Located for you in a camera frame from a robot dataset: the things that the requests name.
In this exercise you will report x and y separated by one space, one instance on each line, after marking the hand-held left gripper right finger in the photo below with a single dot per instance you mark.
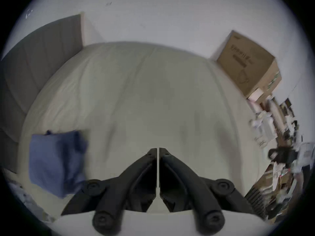
179 176

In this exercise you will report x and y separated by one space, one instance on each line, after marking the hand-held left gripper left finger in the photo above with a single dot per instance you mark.
137 173

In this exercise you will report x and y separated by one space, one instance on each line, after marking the bed with beige sheet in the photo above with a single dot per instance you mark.
147 95

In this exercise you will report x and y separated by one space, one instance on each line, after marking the folded blue garment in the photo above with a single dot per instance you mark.
55 162

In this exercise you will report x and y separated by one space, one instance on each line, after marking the brown cardboard carton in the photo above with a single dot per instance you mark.
248 65

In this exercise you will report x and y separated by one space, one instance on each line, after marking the grey padded headboard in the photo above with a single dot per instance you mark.
34 67

